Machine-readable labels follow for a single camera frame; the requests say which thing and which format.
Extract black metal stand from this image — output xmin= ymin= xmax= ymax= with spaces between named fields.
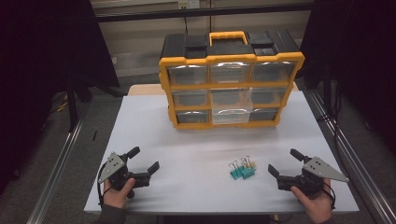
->
xmin=64 ymin=73 xmax=94 ymax=132

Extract aluminium floor rail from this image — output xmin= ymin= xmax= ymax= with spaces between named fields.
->
xmin=303 ymin=90 xmax=396 ymax=224
xmin=26 ymin=105 xmax=90 ymax=224

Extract left hand-held gripper cable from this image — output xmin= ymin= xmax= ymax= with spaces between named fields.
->
xmin=96 ymin=164 xmax=108 ymax=207

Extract clear plastic drawer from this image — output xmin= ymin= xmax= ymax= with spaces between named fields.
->
xmin=210 ymin=88 xmax=254 ymax=126

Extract right hand-held gripper cable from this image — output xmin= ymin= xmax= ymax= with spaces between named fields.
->
xmin=321 ymin=181 xmax=337 ymax=210

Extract black floor cables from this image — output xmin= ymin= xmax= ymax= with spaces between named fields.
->
xmin=316 ymin=77 xmax=344 ymax=162

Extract teal binder clip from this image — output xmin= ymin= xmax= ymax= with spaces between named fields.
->
xmin=228 ymin=160 xmax=245 ymax=181
xmin=240 ymin=157 xmax=257 ymax=180

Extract yellow floor cable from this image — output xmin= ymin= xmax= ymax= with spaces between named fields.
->
xmin=54 ymin=92 xmax=69 ymax=114

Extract hand-held gripper cable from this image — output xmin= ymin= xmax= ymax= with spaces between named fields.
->
xmin=321 ymin=181 xmax=337 ymax=210
xmin=96 ymin=164 xmax=108 ymax=207

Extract white wall outlet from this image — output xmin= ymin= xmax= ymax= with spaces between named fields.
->
xmin=177 ymin=0 xmax=201 ymax=9

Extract yellow black drawer organizer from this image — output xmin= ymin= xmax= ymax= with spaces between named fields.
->
xmin=158 ymin=30 xmax=306 ymax=131

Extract person's left hand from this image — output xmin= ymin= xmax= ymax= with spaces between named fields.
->
xmin=102 ymin=177 xmax=136 ymax=210

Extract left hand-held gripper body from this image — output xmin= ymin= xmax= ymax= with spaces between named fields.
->
xmin=97 ymin=151 xmax=152 ymax=201

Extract black horizontal bar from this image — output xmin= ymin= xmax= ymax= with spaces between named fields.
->
xmin=94 ymin=3 xmax=314 ymax=23

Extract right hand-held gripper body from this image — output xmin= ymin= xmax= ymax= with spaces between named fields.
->
xmin=276 ymin=156 xmax=350 ymax=196

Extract set of clear organizer drawers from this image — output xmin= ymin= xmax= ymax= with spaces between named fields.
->
xmin=167 ymin=61 xmax=296 ymax=124

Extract person's right hand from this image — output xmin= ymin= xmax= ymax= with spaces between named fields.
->
xmin=290 ymin=178 xmax=334 ymax=224

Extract black curtain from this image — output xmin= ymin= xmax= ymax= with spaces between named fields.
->
xmin=295 ymin=0 xmax=396 ymax=153
xmin=0 ymin=0 xmax=120 ymax=194

